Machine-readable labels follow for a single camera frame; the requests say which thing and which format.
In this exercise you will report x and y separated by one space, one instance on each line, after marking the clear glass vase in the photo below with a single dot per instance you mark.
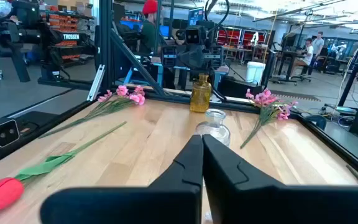
214 124

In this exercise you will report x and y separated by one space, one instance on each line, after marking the red tulip with green leaf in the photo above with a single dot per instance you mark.
2 194

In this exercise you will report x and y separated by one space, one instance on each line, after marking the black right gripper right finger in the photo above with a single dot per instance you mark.
259 202

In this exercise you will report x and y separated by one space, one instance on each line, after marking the amber glass vase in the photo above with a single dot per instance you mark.
200 96

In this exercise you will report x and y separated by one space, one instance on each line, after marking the blue computer monitor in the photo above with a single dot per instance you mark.
195 17

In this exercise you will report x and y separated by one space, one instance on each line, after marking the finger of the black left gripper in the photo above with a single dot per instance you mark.
199 57
186 57

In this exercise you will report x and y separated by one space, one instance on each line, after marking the shelf with orange bins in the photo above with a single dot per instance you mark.
61 21

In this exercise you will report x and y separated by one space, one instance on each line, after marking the red tool cabinets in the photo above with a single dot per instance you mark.
228 37

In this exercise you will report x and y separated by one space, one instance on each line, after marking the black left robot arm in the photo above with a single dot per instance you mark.
212 37

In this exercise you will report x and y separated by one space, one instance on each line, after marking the person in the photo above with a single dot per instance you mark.
149 34
308 53
318 43

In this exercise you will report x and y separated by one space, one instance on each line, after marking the white bin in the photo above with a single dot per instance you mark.
255 73

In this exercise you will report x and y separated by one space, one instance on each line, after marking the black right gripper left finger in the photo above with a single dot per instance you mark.
166 202

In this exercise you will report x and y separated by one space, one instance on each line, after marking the black office chair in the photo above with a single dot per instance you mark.
301 76

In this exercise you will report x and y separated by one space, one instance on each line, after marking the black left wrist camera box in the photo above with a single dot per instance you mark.
193 35

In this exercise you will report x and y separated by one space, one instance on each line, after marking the pink blossom flower bunch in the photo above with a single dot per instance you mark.
264 99
122 90

